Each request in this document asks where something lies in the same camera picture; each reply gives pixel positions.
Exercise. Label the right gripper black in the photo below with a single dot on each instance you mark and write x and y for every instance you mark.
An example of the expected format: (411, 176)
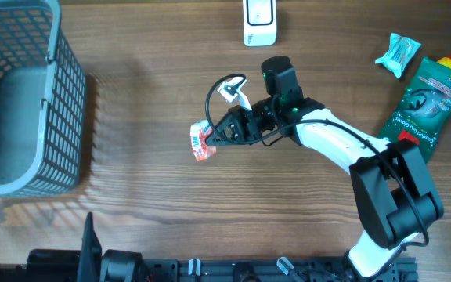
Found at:
(242, 122)

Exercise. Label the small red sachet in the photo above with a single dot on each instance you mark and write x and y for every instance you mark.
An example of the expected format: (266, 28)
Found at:
(198, 133)

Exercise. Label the light green wipes packet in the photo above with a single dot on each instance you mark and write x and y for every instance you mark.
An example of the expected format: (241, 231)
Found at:
(401, 50)

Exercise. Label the green 3M glove package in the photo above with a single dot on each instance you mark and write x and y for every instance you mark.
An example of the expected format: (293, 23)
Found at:
(423, 109)

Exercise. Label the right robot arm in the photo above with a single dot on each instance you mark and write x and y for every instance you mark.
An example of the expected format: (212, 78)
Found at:
(394, 192)

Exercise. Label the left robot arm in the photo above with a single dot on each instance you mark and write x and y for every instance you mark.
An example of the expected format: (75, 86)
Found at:
(90, 263)

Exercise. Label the white barcode scanner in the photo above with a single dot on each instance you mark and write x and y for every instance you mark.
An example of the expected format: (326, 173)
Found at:
(260, 22)

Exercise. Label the grey plastic mesh basket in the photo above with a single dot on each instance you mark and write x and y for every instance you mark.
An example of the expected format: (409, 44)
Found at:
(42, 102)

